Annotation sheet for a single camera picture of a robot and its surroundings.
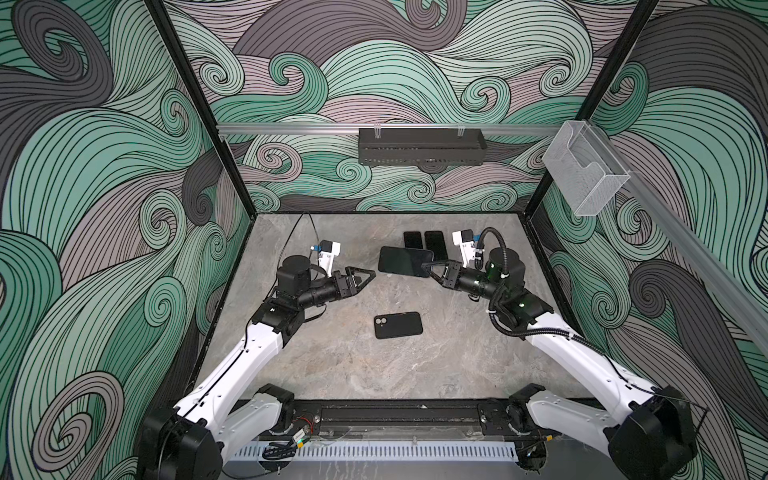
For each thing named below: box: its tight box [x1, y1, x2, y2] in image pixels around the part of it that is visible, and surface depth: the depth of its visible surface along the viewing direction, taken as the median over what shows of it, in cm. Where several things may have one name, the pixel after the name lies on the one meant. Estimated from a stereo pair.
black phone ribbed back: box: [404, 231, 423, 249], surface depth 113 cm
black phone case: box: [374, 311, 423, 339], surface depth 92 cm
